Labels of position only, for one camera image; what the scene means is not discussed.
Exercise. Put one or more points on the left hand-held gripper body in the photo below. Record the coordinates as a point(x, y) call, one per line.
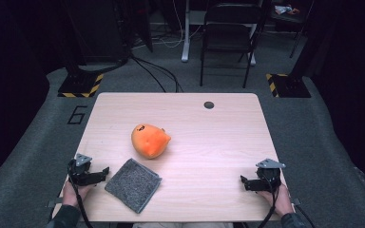
point(80, 164)

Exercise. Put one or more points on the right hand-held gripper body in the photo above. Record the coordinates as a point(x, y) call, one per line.
point(269, 175)

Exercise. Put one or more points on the grey fuzzy cloth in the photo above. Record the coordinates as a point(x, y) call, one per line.
point(133, 185)

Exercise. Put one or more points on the orange plush toy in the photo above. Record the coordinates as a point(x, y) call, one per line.
point(149, 141)

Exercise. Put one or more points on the person's left hand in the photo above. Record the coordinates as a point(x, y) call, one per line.
point(72, 194)

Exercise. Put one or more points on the person's right hand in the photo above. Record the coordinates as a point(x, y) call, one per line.
point(280, 201)

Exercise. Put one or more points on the grey tape strip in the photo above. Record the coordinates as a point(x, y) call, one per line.
point(296, 201)
point(54, 202)

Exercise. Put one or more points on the striped black stand base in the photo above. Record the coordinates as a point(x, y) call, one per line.
point(79, 85)
point(290, 86)

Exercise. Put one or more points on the grey round table grommet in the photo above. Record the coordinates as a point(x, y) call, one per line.
point(208, 105)

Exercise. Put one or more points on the black cabinet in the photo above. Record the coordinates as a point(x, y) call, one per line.
point(99, 31)

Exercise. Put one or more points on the black folding chair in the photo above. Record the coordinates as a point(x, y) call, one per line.
point(229, 38)

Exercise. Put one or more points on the dark chair with clutter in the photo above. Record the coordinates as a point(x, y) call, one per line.
point(293, 22)

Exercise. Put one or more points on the white desk leg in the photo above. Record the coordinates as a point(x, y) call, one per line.
point(185, 38)

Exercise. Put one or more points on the white and orange clutter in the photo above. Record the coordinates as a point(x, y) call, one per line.
point(285, 10)

